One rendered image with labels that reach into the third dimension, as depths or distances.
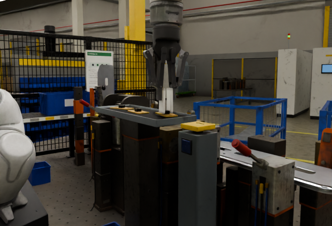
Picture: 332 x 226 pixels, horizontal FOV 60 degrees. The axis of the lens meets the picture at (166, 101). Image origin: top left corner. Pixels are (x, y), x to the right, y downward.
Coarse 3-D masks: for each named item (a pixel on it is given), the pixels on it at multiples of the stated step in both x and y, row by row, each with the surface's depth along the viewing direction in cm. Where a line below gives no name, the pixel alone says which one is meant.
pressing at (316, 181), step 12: (228, 144) 115; (228, 156) 98; (240, 156) 98; (264, 156) 98; (300, 168) 86; (312, 168) 86; (324, 168) 86; (300, 180) 75; (312, 180) 76; (324, 180) 76; (324, 192) 71
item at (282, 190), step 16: (272, 160) 73; (288, 160) 73; (256, 176) 72; (272, 176) 68; (288, 176) 71; (256, 192) 72; (272, 192) 69; (288, 192) 72; (256, 208) 72; (272, 208) 69; (288, 208) 72; (256, 224) 74; (272, 224) 70; (288, 224) 74
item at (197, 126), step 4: (184, 124) 69; (188, 124) 68; (192, 124) 68; (196, 124) 68; (200, 124) 68; (204, 124) 68; (208, 124) 68; (212, 124) 69; (184, 128) 69; (188, 128) 68; (192, 128) 67; (196, 128) 66; (200, 128) 66; (204, 128) 67; (208, 128) 68; (212, 128) 68; (196, 132) 69; (200, 132) 69
